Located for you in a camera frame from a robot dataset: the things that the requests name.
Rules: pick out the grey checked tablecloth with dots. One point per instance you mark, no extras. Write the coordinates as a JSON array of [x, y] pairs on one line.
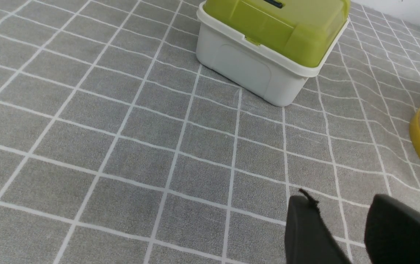
[[118, 147]]

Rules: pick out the white box with green lid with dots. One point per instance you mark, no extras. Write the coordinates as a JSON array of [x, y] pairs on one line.
[[270, 47]]

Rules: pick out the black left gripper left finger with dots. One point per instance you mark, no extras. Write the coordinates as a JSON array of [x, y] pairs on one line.
[[307, 238]]

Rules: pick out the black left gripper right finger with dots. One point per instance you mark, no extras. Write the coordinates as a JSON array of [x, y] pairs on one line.
[[392, 232]]

